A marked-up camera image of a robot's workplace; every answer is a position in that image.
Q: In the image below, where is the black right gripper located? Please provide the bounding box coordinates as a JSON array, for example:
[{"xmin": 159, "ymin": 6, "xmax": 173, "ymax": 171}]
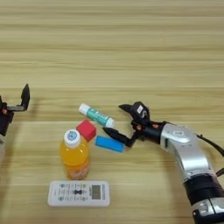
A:
[{"xmin": 102, "ymin": 103, "xmax": 167, "ymax": 148}]

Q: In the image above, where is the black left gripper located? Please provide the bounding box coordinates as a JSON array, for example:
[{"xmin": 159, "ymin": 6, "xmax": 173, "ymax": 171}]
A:
[{"xmin": 0, "ymin": 83, "xmax": 31, "ymax": 137}]

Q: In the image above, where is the green white glue stick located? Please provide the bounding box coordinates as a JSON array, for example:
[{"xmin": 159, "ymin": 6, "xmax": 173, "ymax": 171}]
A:
[{"xmin": 78, "ymin": 102, "xmax": 116, "ymax": 129}]

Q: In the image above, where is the orange juice bottle white cap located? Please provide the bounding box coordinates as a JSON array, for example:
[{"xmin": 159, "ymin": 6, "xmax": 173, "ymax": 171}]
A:
[{"xmin": 59, "ymin": 129, "xmax": 91, "ymax": 181}]

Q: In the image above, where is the white remote control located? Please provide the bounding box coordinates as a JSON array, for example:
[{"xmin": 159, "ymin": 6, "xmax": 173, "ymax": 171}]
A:
[{"xmin": 47, "ymin": 179, "xmax": 111, "ymax": 208}]

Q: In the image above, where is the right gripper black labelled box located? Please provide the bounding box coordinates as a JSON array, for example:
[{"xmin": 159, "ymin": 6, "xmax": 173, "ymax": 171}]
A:
[{"xmin": 130, "ymin": 101, "xmax": 151, "ymax": 123}]

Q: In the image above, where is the blue rectangular block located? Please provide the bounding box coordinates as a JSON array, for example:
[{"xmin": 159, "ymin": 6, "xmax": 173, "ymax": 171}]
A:
[{"xmin": 94, "ymin": 135, "xmax": 126, "ymax": 153}]

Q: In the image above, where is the red cube block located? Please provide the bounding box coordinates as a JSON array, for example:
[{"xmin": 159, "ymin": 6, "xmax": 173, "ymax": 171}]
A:
[{"xmin": 75, "ymin": 119, "xmax": 97, "ymax": 143}]

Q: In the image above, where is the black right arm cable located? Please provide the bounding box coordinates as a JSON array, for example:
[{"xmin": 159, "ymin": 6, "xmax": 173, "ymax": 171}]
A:
[{"xmin": 196, "ymin": 134, "xmax": 224, "ymax": 178}]

